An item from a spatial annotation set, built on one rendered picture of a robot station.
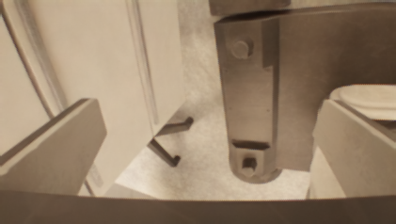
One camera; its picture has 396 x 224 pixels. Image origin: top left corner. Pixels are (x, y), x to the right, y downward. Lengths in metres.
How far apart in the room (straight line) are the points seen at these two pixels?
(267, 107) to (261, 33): 0.19
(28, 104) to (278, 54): 0.46
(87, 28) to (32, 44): 0.08
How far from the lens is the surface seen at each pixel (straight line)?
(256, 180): 0.72
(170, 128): 0.87
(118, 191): 1.18
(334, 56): 0.53
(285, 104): 0.57
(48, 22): 0.29
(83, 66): 0.31
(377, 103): 0.42
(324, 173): 0.33
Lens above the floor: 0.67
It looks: 51 degrees down
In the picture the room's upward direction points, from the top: 144 degrees counter-clockwise
